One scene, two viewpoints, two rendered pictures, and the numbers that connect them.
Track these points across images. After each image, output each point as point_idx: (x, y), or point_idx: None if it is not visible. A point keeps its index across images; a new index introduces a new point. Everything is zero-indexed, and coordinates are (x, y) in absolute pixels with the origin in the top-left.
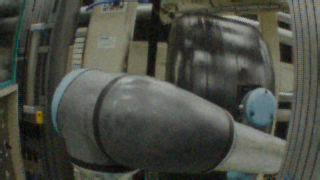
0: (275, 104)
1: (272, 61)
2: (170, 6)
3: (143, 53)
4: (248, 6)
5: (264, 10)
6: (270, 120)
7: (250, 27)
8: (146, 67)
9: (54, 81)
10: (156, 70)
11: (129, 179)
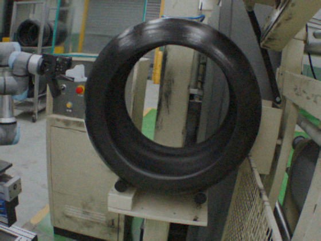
0: (8, 58)
1: (118, 45)
2: (262, 30)
3: (291, 80)
4: (280, 7)
5: (288, 3)
6: (8, 65)
7: (149, 19)
8: (290, 90)
9: (216, 78)
10: (292, 93)
11: (0, 72)
